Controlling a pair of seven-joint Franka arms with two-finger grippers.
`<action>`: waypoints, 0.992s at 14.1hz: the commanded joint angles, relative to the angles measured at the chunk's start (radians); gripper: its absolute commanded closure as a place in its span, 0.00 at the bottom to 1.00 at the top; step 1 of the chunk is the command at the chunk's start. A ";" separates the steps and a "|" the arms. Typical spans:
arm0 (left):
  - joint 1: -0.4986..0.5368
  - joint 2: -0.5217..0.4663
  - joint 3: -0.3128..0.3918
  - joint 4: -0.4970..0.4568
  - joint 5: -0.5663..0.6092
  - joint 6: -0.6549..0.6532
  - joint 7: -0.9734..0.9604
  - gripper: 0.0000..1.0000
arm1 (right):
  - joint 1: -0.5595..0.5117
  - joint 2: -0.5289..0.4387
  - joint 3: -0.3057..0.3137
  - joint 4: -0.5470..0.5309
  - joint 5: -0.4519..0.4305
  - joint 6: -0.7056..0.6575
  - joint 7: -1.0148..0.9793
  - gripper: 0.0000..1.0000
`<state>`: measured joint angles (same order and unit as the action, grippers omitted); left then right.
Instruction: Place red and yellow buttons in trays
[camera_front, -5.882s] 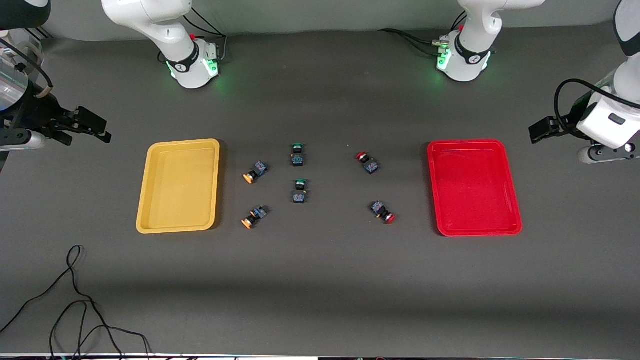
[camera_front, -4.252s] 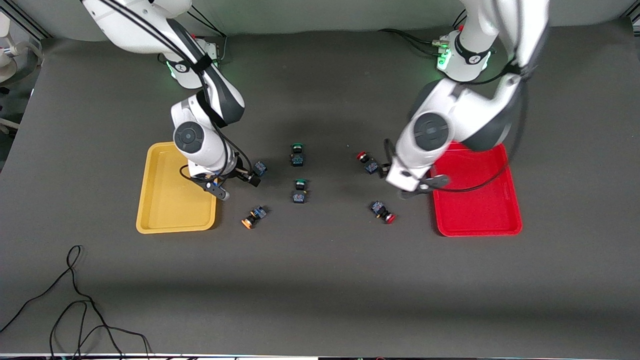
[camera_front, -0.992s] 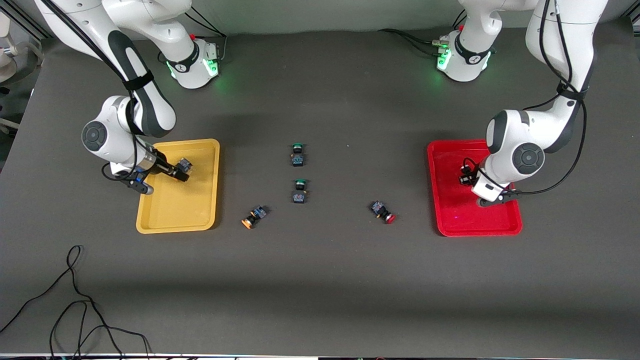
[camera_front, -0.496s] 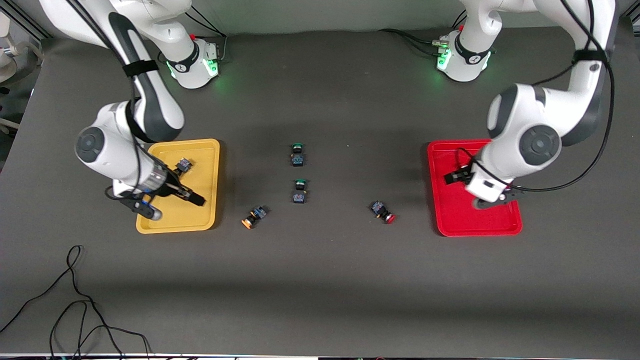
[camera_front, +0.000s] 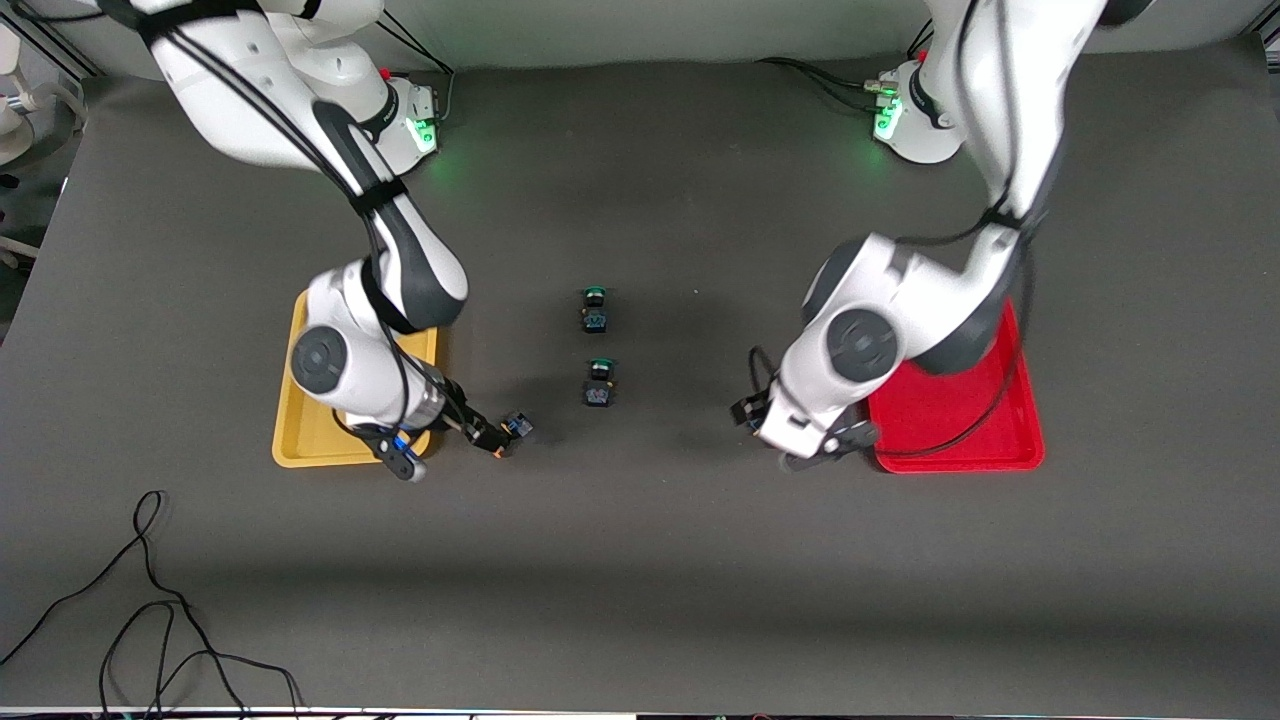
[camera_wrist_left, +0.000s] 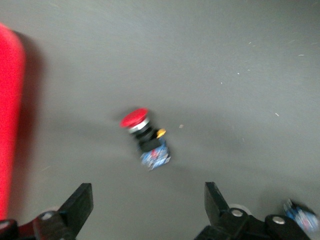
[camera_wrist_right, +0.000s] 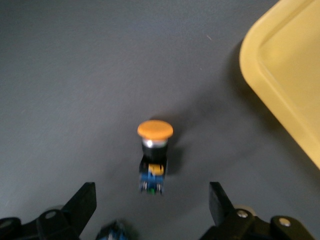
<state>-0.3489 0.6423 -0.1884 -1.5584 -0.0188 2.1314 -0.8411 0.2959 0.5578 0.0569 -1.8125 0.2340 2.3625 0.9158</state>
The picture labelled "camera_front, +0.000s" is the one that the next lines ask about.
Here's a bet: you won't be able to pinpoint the yellow push button switch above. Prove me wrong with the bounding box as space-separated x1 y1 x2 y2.
490 411 535 460

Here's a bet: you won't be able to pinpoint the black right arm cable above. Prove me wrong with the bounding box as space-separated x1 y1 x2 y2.
100 0 471 471

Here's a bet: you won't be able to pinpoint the black arm base cables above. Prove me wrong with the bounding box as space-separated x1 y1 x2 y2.
755 20 937 113
378 14 457 123

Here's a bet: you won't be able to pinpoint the yellow plastic tray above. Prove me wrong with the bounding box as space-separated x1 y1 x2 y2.
272 290 442 469

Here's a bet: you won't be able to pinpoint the red plastic tray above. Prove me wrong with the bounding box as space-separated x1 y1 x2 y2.
866 298 1046 474

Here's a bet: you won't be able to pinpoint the black left arm base cables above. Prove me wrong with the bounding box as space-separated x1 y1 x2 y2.
755 20 937 113

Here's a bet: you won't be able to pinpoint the thin black loose cable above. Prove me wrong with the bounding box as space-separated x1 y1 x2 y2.
0 489 303 720

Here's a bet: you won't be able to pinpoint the black right arm base cables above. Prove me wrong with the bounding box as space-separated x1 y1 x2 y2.
378 14 457 123

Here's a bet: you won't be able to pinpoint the white tubular frame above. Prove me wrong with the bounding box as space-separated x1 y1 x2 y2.
0 20 90 167

